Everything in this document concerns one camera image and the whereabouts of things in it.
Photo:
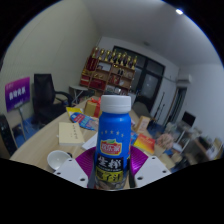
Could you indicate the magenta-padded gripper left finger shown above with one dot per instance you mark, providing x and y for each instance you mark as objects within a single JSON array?
[{"x": 73, "y": 170}]

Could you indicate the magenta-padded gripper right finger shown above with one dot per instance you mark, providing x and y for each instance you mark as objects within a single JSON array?
[{"x": 149, "y": 170}]

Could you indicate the blue drink bottle white cap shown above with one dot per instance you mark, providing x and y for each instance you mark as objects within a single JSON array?
[{"x": 112, "y": 133}]

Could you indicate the orange book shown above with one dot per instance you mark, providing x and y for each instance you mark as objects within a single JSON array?
[{"x": 144, "y": 144}]

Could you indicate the pink flower bouquet pot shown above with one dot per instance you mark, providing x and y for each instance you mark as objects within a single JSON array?
[{"x": 165, "y": 140}]

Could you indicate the beige book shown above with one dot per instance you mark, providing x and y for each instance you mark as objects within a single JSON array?
[{"x": 70, "y": 133}]

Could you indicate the beige standing carton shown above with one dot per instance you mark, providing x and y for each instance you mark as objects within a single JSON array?
[{"x": 142, "y": 124}]

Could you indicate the colourful flat brochure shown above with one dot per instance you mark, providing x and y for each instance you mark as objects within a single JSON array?
[{"x": 85, "y": 121}]

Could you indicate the yellow folder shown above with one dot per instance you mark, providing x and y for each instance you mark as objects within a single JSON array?
[{"x": 73, "y": 110}]

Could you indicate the cluttered wooden side desk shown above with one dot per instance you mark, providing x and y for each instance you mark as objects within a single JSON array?
[{"x": 203, "y": 143}]

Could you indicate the yellow gift box red ribbon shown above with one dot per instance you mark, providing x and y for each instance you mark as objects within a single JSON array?
[{"x": 90, "y": 108}]

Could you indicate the computer monitor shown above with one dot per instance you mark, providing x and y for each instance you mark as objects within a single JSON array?
[{"x": 188, "y": 118}]

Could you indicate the black tripod stand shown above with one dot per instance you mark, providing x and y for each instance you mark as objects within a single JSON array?
[{"x": 160, "y": 105}]

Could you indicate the black office chair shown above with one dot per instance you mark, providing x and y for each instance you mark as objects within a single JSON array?
[{"x": 45, "y": 96}]

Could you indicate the small white folding table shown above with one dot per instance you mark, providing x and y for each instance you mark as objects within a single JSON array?
[{"x": 77, "y": 89}]

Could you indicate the dark glass door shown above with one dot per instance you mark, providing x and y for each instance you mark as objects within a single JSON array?
[{"x": 148, "y": 83}]

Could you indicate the purple sign board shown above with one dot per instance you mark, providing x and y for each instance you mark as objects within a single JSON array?
[{"x": 17, "y": 93}]

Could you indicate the white air conditioner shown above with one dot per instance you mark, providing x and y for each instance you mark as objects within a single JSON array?
[{"x": 184, "y": 80}]

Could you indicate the wooden shelf unit with trophies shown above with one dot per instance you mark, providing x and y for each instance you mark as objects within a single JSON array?
[{"x": 106, "y": 75}]

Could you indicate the ceiling light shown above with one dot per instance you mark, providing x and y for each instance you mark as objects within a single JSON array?
[{"x": 179, "y": 11}]

